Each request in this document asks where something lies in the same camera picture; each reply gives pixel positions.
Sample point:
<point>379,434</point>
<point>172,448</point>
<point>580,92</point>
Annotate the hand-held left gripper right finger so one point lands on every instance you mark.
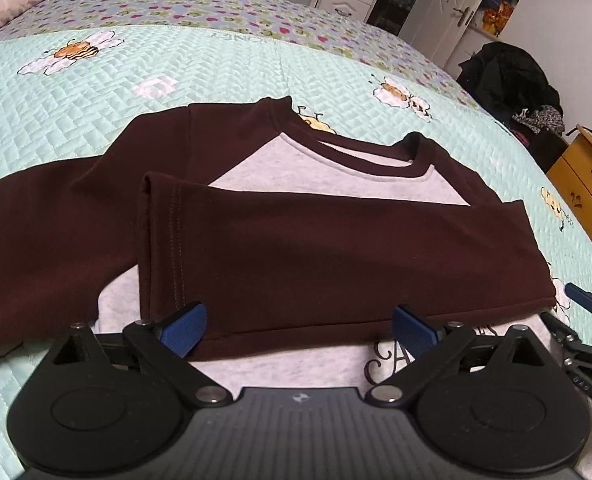
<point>413,330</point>

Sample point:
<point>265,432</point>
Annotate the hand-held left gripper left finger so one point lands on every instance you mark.
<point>186,327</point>

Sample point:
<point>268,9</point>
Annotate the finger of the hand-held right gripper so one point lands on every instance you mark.
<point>578,295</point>
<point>558,330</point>

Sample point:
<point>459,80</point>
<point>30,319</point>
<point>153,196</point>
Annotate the brown and grey sweatshirt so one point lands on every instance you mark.
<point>326,250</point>

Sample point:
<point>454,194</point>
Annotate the black clothes pile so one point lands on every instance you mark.
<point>511,80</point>

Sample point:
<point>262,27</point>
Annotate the wooden nightstand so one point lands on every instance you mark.
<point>581,175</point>

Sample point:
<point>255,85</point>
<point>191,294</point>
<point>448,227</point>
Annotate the bee print quilted bedspread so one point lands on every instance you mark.
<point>76,110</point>

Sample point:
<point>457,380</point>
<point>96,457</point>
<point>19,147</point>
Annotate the orange shiny bag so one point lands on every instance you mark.
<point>498,19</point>

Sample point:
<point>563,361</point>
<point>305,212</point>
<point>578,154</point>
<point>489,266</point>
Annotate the white door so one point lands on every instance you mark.
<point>441,10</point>

